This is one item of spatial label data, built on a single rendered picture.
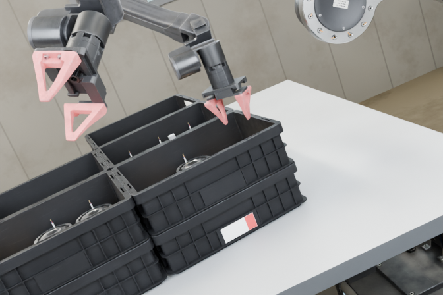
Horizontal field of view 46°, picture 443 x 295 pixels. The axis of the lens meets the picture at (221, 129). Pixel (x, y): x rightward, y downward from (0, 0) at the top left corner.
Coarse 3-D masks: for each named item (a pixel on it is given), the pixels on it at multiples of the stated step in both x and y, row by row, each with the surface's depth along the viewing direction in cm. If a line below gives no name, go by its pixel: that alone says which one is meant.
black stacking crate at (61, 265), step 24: (72, 192) 138; (96, 192) 141; (120, 192) 124; (24, 216) 135; (48, 216) 137; (72, 216) 139; (120, 216) 116; (0, 240) 134; (24, 240) 136; (72, 240) 113; (96, 240) 115; (120, 240) 117; (144, 240) 118; (24, 264) 110; (48, 264) 112; (72, 264) 113; (96, 264) 115; (0, 288) 109; (24, 288) 111; (48, 288) 112
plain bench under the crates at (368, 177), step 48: (288, 96) 234; (288, 144) 178; (336, 144) 162; (384, 144) 150; (432, 144) 139; (336, 192) 133; (384, 192) 125; (432, 192) 117; (240, 240) 128; (288, 240) 120; (336, 240) 113; (384, 240) 107; (192, 288) 116; (240, 288) 109; (288, 288) 103
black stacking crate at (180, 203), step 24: (240, 120) 150; (192, 144) 149; (216, 144) 152; (264, 144) 127; (120, 168) 142; (144, 168) 145; (168, 168) 147; (216, 168) 123; (240, 168) 124; (264, 168) 128; (168, 192) 119; (192, 192) 121; (216, 192) 123; (144, 216) 119; (168, 216) 120
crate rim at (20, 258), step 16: (96, 176) 140; (112, 176) 140; (64, 192) 138; (128, 192) 119; (32, 208) 135; (112, 208) 114; (128, 208) 115; (0, 224) 133; (80, 224) 112; (96, 224) 113; (48, 240) 110; (64, 240) 111; (16, 256) 108; (32, 256) 109; (0, 272) 107
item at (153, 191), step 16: (240, 112) 149; (272, 128) 126; (240, 144) 123; (256, 144) 125; (128, 160) 144; (208, 160) 121; (224, 160) 122; (176, 176) 118; (192, 176) 120; (144, 192) 116; (160, 192) 117
